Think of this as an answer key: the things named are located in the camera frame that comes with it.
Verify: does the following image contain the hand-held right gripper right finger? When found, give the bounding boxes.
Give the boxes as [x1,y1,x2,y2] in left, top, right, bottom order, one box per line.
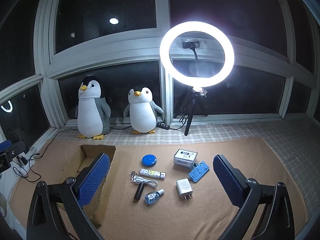
[212,154,295,240]

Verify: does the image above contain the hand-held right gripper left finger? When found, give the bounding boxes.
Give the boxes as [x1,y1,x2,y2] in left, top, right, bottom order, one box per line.
[26,152,110,240]

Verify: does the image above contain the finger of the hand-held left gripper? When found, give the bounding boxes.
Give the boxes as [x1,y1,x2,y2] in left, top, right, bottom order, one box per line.
[0,141,26,154]

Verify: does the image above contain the brown cardboard box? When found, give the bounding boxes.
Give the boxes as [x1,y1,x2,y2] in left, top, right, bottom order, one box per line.
[58,144,117,227]

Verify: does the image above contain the blue folding phone stand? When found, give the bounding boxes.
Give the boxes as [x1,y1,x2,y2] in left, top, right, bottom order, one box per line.
[188,160,211,183]

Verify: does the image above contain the white power adapter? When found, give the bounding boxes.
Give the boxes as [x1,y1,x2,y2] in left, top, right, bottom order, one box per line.
[176,178,194,201]

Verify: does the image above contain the black cylinder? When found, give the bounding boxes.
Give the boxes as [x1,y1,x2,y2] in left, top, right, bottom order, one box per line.
[134,182,146,200]

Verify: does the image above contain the clear plastic case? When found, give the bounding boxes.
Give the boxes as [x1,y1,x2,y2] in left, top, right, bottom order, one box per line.
[173,149,198,170]

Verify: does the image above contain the white cable with keyring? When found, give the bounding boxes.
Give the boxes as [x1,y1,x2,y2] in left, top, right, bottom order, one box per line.
[129,171,158,188]

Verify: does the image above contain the patterned white lighter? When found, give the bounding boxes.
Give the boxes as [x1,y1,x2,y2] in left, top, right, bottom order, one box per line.
[139,168,166,180]

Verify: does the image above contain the blue round tape measure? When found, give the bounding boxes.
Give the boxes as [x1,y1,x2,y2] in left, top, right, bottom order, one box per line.
[141,154,157,167]

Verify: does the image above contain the small blue liquid bottle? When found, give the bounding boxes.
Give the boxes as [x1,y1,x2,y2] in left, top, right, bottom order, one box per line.
[144,189,165,206]

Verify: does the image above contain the checkered cloth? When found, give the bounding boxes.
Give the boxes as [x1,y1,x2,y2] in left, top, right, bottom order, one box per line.
[49,116,320,230]

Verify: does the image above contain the large penguin plush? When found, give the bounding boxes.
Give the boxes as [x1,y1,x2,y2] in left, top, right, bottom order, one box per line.
[75,76,112,140]

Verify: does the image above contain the black tripod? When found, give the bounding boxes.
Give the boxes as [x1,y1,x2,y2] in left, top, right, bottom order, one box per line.
[173,86,208,137]

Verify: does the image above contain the brown mat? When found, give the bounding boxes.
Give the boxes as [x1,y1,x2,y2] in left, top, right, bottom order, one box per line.
[10,137,308,240]

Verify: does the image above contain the small penguin plush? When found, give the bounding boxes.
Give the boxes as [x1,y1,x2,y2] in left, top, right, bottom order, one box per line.
[123,85,164,135]

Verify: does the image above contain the black phone clamp on gooseneck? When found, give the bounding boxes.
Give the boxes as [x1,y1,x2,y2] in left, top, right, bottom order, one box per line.
[182,40,201,78]

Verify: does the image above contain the black looped cable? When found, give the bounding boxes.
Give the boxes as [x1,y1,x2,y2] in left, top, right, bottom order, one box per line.
[12,152,42,183]

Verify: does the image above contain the black ring light cable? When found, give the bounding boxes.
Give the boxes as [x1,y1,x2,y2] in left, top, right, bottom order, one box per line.
[30,115,190,160]

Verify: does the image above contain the white window frame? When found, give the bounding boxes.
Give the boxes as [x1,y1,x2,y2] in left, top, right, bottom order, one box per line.
[0,0,320,155]

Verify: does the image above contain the white ring light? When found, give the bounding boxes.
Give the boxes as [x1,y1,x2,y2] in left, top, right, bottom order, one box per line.
[160,21,235,88]

